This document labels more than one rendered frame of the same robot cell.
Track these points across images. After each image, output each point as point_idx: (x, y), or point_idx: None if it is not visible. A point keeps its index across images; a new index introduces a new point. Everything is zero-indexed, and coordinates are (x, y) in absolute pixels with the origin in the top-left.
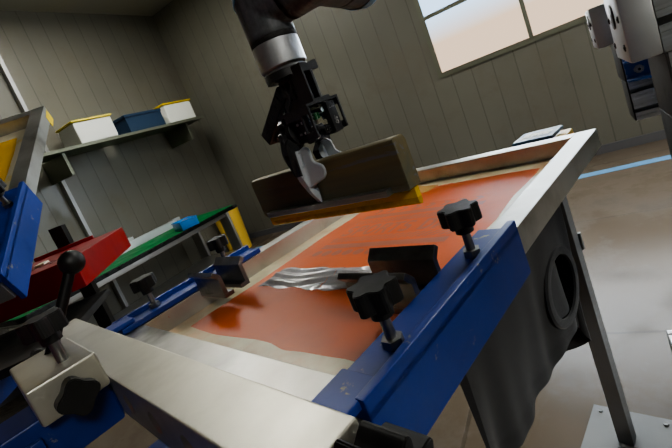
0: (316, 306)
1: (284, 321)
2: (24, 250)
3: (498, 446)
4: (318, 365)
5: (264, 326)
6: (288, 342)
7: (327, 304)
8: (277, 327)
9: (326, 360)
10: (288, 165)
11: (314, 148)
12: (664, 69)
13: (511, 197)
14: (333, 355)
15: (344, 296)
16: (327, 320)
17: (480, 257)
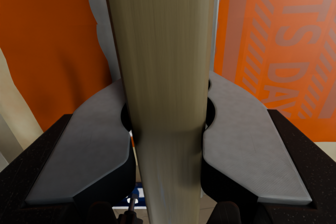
0: (71, 58)
1: (31, 37)
2: None
3: None
4: (30, 125)
5: (6, 13)
6: (21, 78)
7: (80, 70)
8: (20, 39)
9: (36, 126)
10: (23, 157)
11: (219, 179)
12: None
13: (316, 141)
14: (42, 127)
15: (99, 79)
16: (63, 92)
17: (121, 208)
